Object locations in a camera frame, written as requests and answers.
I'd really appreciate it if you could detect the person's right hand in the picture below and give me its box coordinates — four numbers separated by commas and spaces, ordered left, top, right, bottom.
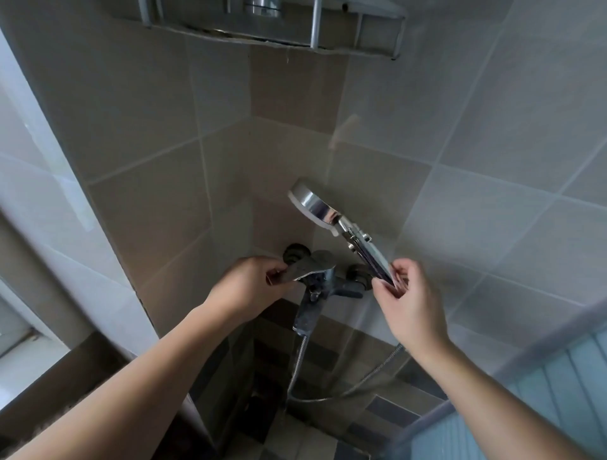
372, 258, 452, 354

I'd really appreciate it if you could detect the person's left hand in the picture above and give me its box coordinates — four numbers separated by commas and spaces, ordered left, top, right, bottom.
204, 255, 302, 326

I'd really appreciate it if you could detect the chrome shower mixer faucet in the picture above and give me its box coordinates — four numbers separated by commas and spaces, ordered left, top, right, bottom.
283, 244, 371, 335

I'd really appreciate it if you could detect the chrome handheld shower head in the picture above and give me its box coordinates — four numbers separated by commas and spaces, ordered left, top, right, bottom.
287, 178, 397, 288

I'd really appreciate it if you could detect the person's left forearm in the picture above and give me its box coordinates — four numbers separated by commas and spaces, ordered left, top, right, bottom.
0, 302, 238, 460

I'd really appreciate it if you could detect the person's right forearm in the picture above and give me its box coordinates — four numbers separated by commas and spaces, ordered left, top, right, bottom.
402, 335, 591, 460

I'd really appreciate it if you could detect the metal corner shower shelf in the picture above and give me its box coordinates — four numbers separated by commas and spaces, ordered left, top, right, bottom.
113, 0, 408, 61

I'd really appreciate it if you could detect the metal shower hose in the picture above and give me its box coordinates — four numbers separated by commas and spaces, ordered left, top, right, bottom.
285, 332, 407, 404

